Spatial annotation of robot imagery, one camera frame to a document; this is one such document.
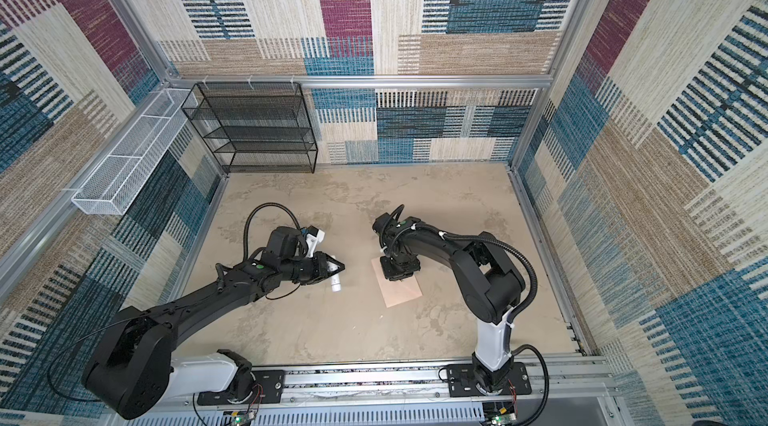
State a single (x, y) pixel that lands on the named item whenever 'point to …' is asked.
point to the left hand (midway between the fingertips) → (343, 265)
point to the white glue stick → (336, 283)
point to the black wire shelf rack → (254, 127)
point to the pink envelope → (395, 292)
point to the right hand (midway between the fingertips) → (398, 279)
